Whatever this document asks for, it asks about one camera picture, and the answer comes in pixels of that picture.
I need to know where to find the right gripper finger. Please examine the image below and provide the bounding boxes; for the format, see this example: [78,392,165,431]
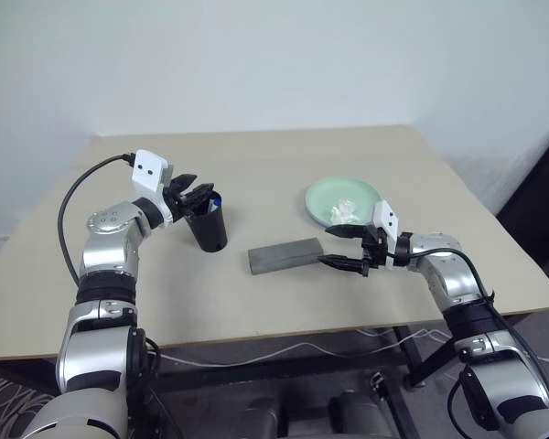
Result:
[324,224,367,240]
[317,254,371,279]

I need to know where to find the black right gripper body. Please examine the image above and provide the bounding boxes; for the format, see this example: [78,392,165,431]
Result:
[360,222,391,272]

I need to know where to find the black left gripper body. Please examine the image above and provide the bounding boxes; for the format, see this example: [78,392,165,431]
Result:
[163,180,198,222]

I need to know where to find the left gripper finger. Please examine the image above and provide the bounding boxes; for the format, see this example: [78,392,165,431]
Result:
[169,173,199,190]
[181,182,218,208]

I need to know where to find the white tissue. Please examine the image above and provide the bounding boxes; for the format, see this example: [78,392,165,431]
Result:
[329,197,359,226]

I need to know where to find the green plate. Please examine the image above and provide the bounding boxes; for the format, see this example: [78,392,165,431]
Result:
[304,176,382,229]

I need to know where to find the black plastic cup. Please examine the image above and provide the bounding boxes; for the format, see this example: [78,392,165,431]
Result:
[182,185,231,253]

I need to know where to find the small black clamp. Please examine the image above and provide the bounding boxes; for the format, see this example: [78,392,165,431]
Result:
[370,371,391,400]

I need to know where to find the dark rounded shape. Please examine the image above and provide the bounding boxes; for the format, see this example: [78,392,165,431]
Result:
[328,390,391,439]
[244,396,287,439]

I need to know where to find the black partition panel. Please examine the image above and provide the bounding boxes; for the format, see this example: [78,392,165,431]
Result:
[496,117,549,290]

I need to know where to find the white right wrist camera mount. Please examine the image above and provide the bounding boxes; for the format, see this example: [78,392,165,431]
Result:
[371,198,402,269]

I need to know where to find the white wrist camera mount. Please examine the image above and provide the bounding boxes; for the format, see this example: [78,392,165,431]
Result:
[131,148,176,226]
[371,198,402,269]

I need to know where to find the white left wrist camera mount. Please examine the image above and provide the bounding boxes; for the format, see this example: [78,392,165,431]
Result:
[131,148,176,226]

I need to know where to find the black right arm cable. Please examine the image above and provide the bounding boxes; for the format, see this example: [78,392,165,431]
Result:
[401,248,549,415]

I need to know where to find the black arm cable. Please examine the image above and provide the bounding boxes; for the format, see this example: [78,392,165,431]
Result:
[57,151,137,285]
[401,248,549,415]

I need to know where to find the white cable under table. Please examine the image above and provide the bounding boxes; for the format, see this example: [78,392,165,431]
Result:
[155,327,549,367]

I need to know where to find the black metal table frame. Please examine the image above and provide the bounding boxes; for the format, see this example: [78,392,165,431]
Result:
[132,319,468,439]

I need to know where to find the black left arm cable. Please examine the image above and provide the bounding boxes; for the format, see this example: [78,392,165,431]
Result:
[57,151,137,285]

